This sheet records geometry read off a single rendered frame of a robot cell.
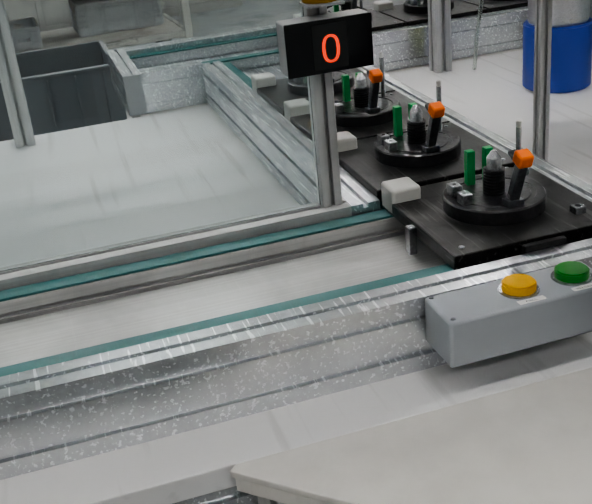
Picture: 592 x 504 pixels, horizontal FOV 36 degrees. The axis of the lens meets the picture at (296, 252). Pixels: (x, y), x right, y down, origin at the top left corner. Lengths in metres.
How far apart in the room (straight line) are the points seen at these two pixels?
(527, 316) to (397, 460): 0.23
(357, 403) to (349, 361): 0.05
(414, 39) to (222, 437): 1.63
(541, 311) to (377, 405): 0.22
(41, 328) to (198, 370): 0.27
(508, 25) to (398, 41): 0.32
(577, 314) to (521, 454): 0.20
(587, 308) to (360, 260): 0.33
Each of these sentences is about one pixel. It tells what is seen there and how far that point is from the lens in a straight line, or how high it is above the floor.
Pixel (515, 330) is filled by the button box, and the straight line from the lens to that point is 1.07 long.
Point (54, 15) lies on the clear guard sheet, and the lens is 1.21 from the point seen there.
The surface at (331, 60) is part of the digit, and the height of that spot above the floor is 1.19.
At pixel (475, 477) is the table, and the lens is 0.97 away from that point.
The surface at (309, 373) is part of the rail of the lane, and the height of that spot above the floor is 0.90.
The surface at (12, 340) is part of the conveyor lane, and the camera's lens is 1.21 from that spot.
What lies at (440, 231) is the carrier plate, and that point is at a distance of 1.22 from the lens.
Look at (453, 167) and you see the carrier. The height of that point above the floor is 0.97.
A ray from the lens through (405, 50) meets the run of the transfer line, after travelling 2.48.
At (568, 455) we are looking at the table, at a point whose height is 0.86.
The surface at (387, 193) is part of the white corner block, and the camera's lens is 1.32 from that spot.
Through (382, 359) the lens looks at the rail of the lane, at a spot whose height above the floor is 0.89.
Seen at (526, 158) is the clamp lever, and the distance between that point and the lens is 1.19.
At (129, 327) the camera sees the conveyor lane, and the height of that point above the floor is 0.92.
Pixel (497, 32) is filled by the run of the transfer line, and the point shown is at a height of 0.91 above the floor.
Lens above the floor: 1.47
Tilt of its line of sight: 25 degrees down
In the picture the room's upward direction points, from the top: 6 degrees counter-clockwise
